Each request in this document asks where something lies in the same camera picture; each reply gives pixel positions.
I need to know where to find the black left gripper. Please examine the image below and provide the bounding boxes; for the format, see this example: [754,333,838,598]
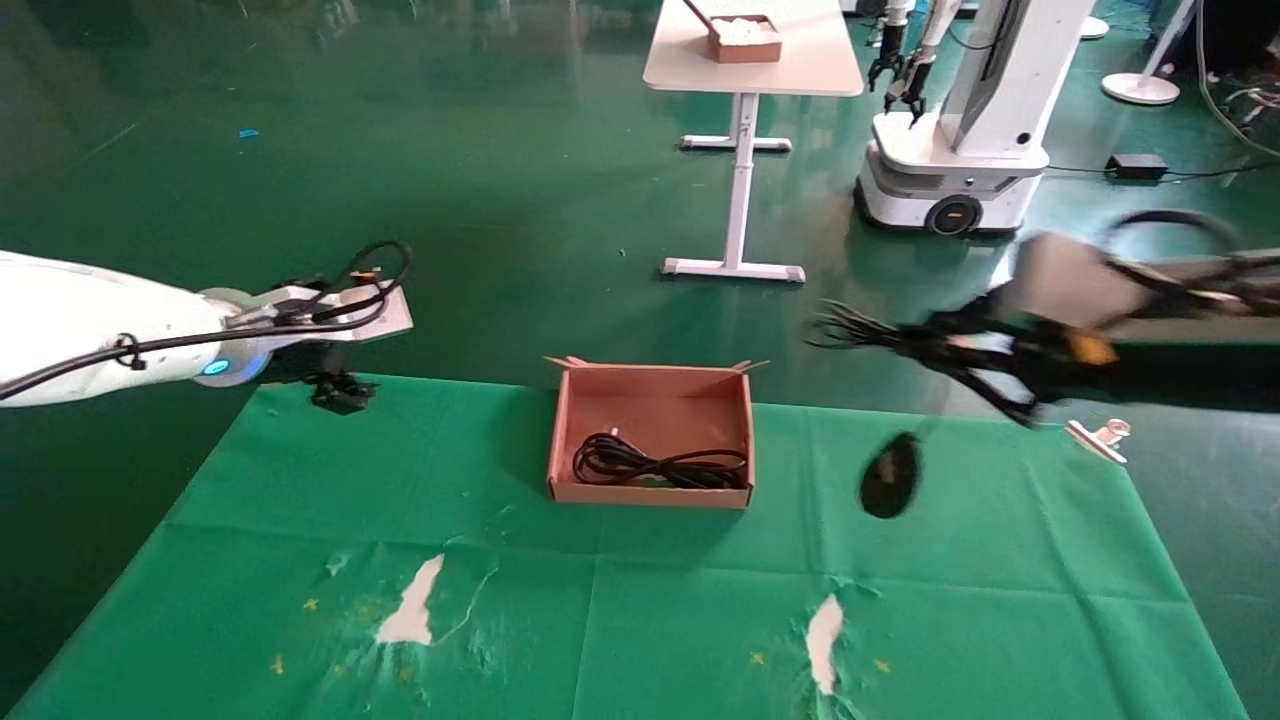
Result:
[310,343,378,416]

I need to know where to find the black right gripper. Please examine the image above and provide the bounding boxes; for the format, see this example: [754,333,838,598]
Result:
[895,290,1131,426]

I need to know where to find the thick black cable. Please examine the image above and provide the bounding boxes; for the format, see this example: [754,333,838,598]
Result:
[572,431,751,492]

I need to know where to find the open brown cardboard box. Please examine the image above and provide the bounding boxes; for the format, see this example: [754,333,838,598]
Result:
[544,356,771,510]

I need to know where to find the small filled cardboard box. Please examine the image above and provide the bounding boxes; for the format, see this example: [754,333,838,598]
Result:
[683,0,784,65]

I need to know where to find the silver metal cloth clamp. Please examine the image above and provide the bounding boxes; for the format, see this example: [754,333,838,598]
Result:
[1065,418,1131,465]

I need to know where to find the white wheeled background robot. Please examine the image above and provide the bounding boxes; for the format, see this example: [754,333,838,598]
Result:
[855,0,1096,237]

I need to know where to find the black power adapter brick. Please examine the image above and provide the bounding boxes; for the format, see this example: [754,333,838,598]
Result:
[1105,153,1169,182]

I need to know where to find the white round floor stand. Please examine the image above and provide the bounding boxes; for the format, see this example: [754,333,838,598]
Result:
[1101,0,1198,106]

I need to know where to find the green table cloth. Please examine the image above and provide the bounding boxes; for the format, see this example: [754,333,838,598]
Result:
[5,374,1251,720]

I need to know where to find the grey wheeled chair base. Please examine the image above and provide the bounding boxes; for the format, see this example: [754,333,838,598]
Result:
[1220,75,1280,141]

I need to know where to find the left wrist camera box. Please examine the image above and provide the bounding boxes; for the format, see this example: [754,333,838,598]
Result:
[245,283,414,348]

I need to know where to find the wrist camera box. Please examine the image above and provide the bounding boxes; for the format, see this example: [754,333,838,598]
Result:
[245,283,414,348]
[1005,232,1151,333]

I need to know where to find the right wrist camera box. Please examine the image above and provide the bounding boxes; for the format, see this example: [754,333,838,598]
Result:
[1005,232,1151,333]

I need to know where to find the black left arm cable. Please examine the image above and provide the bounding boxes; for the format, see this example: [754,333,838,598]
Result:
[0,240,414,401]

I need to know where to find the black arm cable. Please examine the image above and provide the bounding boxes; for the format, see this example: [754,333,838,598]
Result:
[0,240,414,401]
[1105,208,1280,301]

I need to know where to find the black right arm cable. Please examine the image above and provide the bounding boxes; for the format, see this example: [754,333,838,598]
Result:
[1105,208,1280,301]

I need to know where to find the black adapter floor cable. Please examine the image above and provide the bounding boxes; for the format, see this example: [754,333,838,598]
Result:
[1045,162,1280,184]

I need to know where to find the white pedestal table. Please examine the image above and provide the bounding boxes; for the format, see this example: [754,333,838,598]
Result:
[642,0,865,284]

